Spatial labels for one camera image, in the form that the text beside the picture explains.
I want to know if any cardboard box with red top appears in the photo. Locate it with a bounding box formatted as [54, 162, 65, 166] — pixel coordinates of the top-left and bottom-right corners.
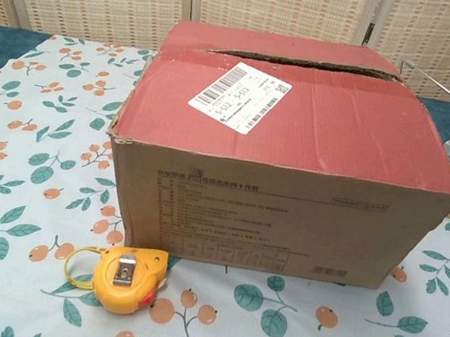
[87, 9, 450, 305]

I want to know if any white shipping label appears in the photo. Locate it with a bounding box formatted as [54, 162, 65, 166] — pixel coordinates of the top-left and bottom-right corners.
[184, 53, 297, 137]

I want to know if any yellow tape measure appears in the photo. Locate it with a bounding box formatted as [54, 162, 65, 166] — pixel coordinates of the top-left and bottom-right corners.
[59, 233, 172, 311]

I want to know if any floral fruit print tablecloth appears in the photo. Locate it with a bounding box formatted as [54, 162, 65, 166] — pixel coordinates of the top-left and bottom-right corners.
[0, 25, 450, 337]

